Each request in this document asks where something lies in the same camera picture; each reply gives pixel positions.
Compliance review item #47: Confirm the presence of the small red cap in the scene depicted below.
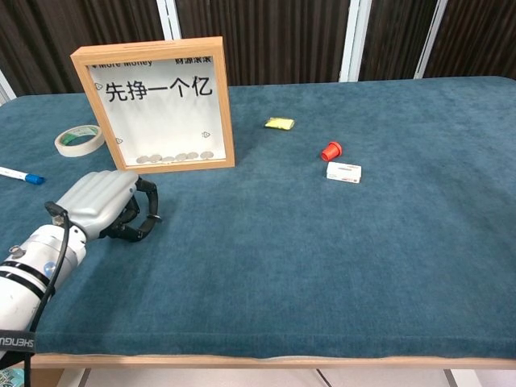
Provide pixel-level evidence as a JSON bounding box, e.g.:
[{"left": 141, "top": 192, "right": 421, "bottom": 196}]
[{"left": 320, "top": 141, "right": 343, "bottom": 162}]

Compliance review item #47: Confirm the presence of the white partition post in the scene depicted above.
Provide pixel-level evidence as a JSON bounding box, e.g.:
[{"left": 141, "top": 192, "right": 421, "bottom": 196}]
[
  {"left": 339, "top": 0, "right": 372, "bottom": 83},
  {"left": 0, "top": 68, "right": 18, "bottom": 108},
  {"left": 156, "top": 0, "right": 181, "bottom": 41},
  {"left": 414, "top": 0, "right": 449, "bottom": 80}
]

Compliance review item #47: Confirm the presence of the white marker blue cap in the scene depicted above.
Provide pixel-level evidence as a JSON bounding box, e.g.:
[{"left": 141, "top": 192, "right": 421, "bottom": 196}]
[{"left": 0, "top": 165, "right": 46, "bottom": 186}]

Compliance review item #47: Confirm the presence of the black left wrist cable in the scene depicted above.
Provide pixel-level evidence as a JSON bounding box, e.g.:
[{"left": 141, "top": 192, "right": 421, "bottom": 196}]
[{"left": 23, "top": 200, "right": 76, "bottom": 387}]

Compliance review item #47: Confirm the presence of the wooden coin box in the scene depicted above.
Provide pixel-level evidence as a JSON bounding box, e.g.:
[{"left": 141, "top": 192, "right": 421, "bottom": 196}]
[{"left": 70, "top": 35, "right": 236, "bottom": 177}]

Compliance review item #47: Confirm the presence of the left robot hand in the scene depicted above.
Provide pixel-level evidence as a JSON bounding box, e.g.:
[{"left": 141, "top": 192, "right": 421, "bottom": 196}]
[{"left": 55, "top": 170, "right": 164, "bottom": 243}]

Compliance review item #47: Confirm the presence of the small white box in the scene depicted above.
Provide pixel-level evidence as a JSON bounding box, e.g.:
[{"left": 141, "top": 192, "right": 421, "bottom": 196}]
[{"left": 325, "top": 161, "right": 363, "bottom": 185}]

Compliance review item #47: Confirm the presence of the beige masking tape roll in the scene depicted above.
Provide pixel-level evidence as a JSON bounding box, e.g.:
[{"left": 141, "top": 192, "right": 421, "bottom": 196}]
[{"left": 54, "top": 124, "right": 105, "bottom": 158}]

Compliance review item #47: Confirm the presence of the blue table cloth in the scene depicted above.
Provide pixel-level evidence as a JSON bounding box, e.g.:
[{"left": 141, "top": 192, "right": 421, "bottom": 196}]
[{"left": 0, "top": 75, "right": 516, "bottom": 360}]

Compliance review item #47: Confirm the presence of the small yellow packet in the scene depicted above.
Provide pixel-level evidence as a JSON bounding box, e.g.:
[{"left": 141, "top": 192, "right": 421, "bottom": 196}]
[{"left": 264, "top": 116, "right": 296, "bottom": 131}]

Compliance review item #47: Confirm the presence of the teal plastic bag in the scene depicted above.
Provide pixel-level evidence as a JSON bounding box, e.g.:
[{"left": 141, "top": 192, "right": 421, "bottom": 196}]
[{"left": 0, "top": 364, "right": 25, "bottom": 387}]

